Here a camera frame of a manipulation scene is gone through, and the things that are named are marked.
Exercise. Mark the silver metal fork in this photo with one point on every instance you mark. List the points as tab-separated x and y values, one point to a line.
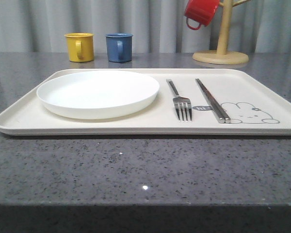
182	105

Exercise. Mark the white round plate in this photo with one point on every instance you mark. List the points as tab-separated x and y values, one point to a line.
99	94

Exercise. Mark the silver metal chopstick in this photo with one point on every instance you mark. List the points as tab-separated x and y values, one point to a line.
210	100
228	119

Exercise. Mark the cream rabbit serving tray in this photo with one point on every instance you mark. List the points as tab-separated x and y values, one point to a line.
253	108

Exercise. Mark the blue enamel mug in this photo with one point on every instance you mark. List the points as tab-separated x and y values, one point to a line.
119	47

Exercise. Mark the yellow enamel mug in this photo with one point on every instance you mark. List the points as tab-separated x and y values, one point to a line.
80	47

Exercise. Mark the wooden mug tree stand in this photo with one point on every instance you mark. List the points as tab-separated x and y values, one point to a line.
221	56

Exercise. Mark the red enamel mug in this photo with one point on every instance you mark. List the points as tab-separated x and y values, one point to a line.
200	11

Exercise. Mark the grey pleated curtain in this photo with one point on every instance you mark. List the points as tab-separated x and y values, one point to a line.
156	25

